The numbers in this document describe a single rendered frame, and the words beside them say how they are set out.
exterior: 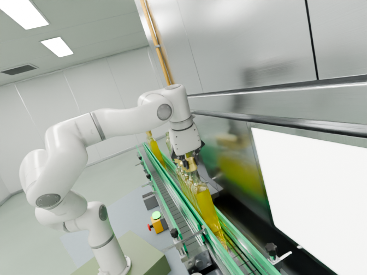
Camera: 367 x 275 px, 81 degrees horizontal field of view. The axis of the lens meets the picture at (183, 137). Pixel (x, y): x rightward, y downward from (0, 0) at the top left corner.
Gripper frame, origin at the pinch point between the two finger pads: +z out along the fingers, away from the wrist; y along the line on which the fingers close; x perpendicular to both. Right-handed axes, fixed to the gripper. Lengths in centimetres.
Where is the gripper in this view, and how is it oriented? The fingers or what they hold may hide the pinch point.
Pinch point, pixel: (190, 161)
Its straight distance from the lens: 80.0
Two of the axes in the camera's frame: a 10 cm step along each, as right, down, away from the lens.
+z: 2.1, 8.5, 4.8
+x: 3.8, 3.8, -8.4
